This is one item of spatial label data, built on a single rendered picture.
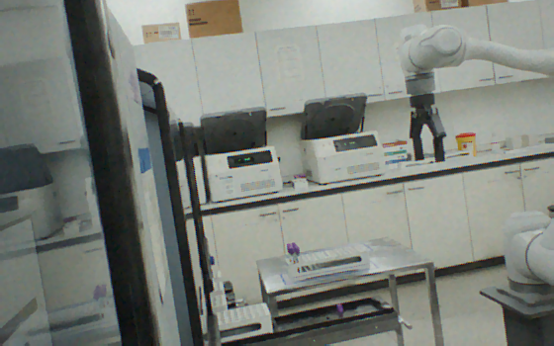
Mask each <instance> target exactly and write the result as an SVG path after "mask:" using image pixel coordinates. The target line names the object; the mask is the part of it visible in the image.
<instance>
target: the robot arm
mask: <svg viewBox="0 0 554 346"><path fill-rule="evenodd" d="M399 58H400V64H401V67H402V70H403V74H404V77H405V83H406V90H407V95H410V96H409V100H410V106H411V107H412V108H415V110H414V111H411V123H410V131H409V139H412V141H413V143H414V157H415V161H420V160H424V154H423V147H422V141H421V137H420V134H421V131H422V128H423V125H424V124H426V125H427V127H428V129H429V130H430V132H431V133H432V136H433V139H432V146H433V153H434V159H435V163H438V162H444V161H445V151H444V144H443V139H444V138H445V137H446V133H445V129H444V126H443V123H442V122H441V119H440V117H439V112H438V108H437V107H433V108H432V107H431V106H432V105H434V104H435V101H434V94H433V93H432V91H434V90H435V89H436V88H435V82H434V75H433V71H434V68H435V69H441V68H448V67H458V66H459V65H460V64H461V63H463V62H464V61H466V60H472V59H479V60H486V61H489V62H493V63H496V64H498V65H501V66H504V67H507V68H513V69H518V70H523V71H528V72H532V73H541V74H545V75H549V76H552V77H554V47H552V48H545V49H537V50H526V49H516V48H512V47H510V46H506V45H504V44H500V43H493V42H488V41H484V40H480V39H471V38H469V37H467V34H466V33H465V32H464V31H462V30H458V29H456V28H455V27H451V26H448V25H440V26H435V27H433V28H427V27H426V26H425V25H424V24H415V25H411V26H409V27H406V28H404V29H402V31H401V34H400V38H399ZM504 250H505V256H506V267H507V270H508V275H507V277H508V284H507V285H503V286H496V291H497V292H498V293H503V294H505V295H507V296H508V297H511V298H513V299H515V300H518V301H520V302H521V303H524V304H525V305H527V306H531V307H535V306H540V305H542V304H546V303H553V302H554V217H553V218H552V219H551V218H550V217H549V216H548V215H547V214H544V213H543V212H540V211H529V212H521V213H516V214H511V215H510V218H508V219H507V221H506V224H505V230H504Z"/></svg>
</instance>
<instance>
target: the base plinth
mask: <svg viewBox="0 0 554 346"><path fill-rule="evenodd" d="M504 263H506V256H505V255H501V256H497V257H492V258H488V259H484V260H479V261H472V262H467V263H463V264H460V265H455V266H447V267H442V268H439V269H436V270H434V278H437V277H441V276H445V275H449V274H453V273H458V272H466V271H470V270H475V269H479V268H483V267H492V266H496V265H500V264H504ZM395 278H396V285H399V284H403V283H412V282H416V281H420V280H424V279H426V275H425V271H421V272H417V273H412V274H409V275H405V276H397V277H395ZM388 287H390V286H389V279H384V280H379V281H375V282H367V283H362V284H358V285H354V286H349V287H341V288H337V289H333V290H329V291H325V292H320V293H312V294H307V295H304V296H300V297H295V298H290V299H285V300H281V301H278V302H277V303H278V309H281V308H285V307H290V306H294V305H297V304H306V303H313V302H318V301H321V300H325V299H334V298H338V297H343V296H346V295H350V294H355V293H363V292H367V291H371V290H375V289H379V288H388Z"/></svg>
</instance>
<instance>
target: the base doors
mask: <svg viewBox="0 0 554 346"><path fill-rule="evenodd" d="M535 167H540V168H539V169H534V170H529V171H524V169H530V168H535ZM515 170H516V171H518V172H512V173H507V174H506V173H504V172H505V171H506V172H509V171H515ZM544 171H551V173H545V174H544ZM523 176H526V177H525V178H524V177H523ZM516 177H520V179H516ZM497 179H500V182H495V183H488V181H491V180H497ZM520 181H521V184H522V188H519V182H520ZM419 187H424V188H419ZM408 188H419V189H413V190H408ZM399 190H400V191H403V192H401V193H396V194H387V192H389V193H391V192H396V191H399ZM341 195H342V196H341ZM378 200H383V201H384V202H383V203H378V204H371V205H368V202H373V201H378ZM551 205H554V158H548V159H543V160H537V161H533V162H528V163H523V164H516V165H507V166H502V167H497V168H491V169H486V170H482V171H471V172H466V173H462V174H457V175H451V176H442V177H437V178H432V179H426V180H421V181H417V182H408V183H403V184H397V185H392V186H387V187H382V188H371V189H366V190H361V191H356V192H351V193H341V194H336V195H331V196H326V197H321V198H317V199H307V200H301V201H297V202H292V203H288V204H283V205H274V206H269V207H264V208H259V209H254V210H244V211H238V212H232V213H227V214H222V215H217V216H204V217H203V222H204V233H205V237H207V238H208V240H209V253H210V255H211V256H214V257H215V265H213V266H212V265H211V267H212V269H213V272H214V271H218V270H219V267H220V270H221V276H222V281H227V280H230V281H231V285H232V288H233V291H234V294H235V298H236V300H241V299H242V296H243V295H245V297H246V299H247V302H248V306H250V305H254V304H262V297H261V286H260V281H259V275H258V269H257V266H256V262H255V261H256V260H261V259H267V258H271V257H276V256H285V255H288V250H287V244H288V243H290V244H291V243H293V242H296V244H297V245H298V246H299V247H300V252H304V251H309V250H319V249H323V248H328V247H332V246H336V245H346V244H351V243H355V242H360V241H366V240H375V239H379V238H384V237H390V239H392V240H396V241H397V242H399V243H401V244H403V245H404V246H407V247H408V248H409V249H411V250H413V251H414V252H416V253H419V254H421V255H422V256H424V257H426V258H427V259H431V260H432V261H434V265H437V269H439V268H442V267H447V266H455V265H460V264H463V263H467V262H472V261H479V260H484V259H488V258H492V257H497V256H501V255H505V250H504V230H505V224H506V221H507V219H508V218H510V215H511V214H516V213H521V212H529V211H540V212H543V213H544V214H547V215H548V216H549V210H548V209H547V208H548V207H549V206H551ZM278 207H279V209H278ZM295 208H299V209H298V210H294V209H295ZM283 210H292V211H287V212H284V213H283ZM273 212H274V213H275V212H276V214H275V215H270V216H261V215H265V214H270V213H273ZM283 216H284V217H285V219H283ZM211 217H212V221H211ZM275 218H277V219H278V221H274V219H275ZM279 218H280V219H279ZM251 222H255V225H251V226H246V227H241V225H243V224H247V223H251ZM212 223H213V227H212ZM280 224H281V225H280ZM213 228H214V233H213ZM281 230H282V231H281ZM214 234H215V238H214ZM282 235H283V237H282ZM283 241H284V243H283ZM215 245H216V249H215ZM291 245H292V244H291ZM216 250H217V254H216ZM284 253H285V254H284ZM217 256H218V260H217ZM218 261H219V265H218ZM384 279H388V276H379V277H375V278H371V279H367V280H361V281H353V282H348V283H343V284H339V285H335V286H330V287H321V288H317V289H312V290H307V291H303V292H294V293H291V294H286V295H281V296H277V297H276V298H277V302H278V301H281V300H285V299H290V298H295V297H300V296H304V295H307V294H312V293H320V292H325V291H329V290H333V289H337V288H341V287H349V286H354V285H358V284H362V283H367V282H375V281H379V280H384Z"/></svg>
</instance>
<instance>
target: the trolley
mask: <svg viewBox="0 0 554 346"><path fill-rule="evenodd" d="M354 245H362V246H364V247H365V248H366V249H367V250H368V252H369V258H370V264H371V268H367V269H355V270H350V271H346V272H342V273H337V274H332V275H323V276H319V277H313V278H310V279H305V280H299V281H294V282H290V279H289V277H288V275H287V271H286V265H285V260H284V258H288V257H289V255H285V256H276V257H271V258H267V259H261V260H256V261H255V262H256V266H257V269H258V275H259V281H260V286H261V297H262V303H266V304H267V308H268V310H269V312H270V310H271V313H270V315H271V316H279V309H278V303H277V298H276V297H277V296H281V295H286V294H291V293H294V292H303V291H307V290H312V289H317V288H321V287H330V286H335V285H339V284H343V283H348V282H353V281H361V280H367V279H371V278H375V277H379V276H388V279H389V286H390V292H391V298H392V307H393V308H394V309H395V310H396V311H397V312H398V313H399V315H400V310H399V304H398V291H397V285H396V278H395V274H397V273H403V272H407V271H415V270H420V269H423V271H425V275H426V282H427V289H428V295H429V307H430V314H431V320H432V327H433V333H434V340H435V346H444V340H443V331H442V324H441V318H440V311H439V304H438V298H437V291H436V285H435V279H434V270H436V269H437V265H434V261H432V260H431V259H427V258H426V257H424V256H422V255H421V254H419V253H416V252H414V251H413V250H411V249H409V248H408V247H407V246H404V245H403V244H401V243H399V242H397V241H396V240H392V239H390V237H384V238H379V239H375V240H366V241H360V242H355V243H351V244H346V245H336V246H332V247H328V248H323V249H319V250H309V251H304V252H300V256H302V255H307V254H311V253H316V252H321V251H330V250H334V249H339V248H343V247H348V246H354ZM268 299H269V301H268ZM269 305H270V307H269ZM400 331H401V336H400V334H399V333H398V332H396V335H397V341H398V346H405V341H404V335H403V328H402V325H400Z"/></svg>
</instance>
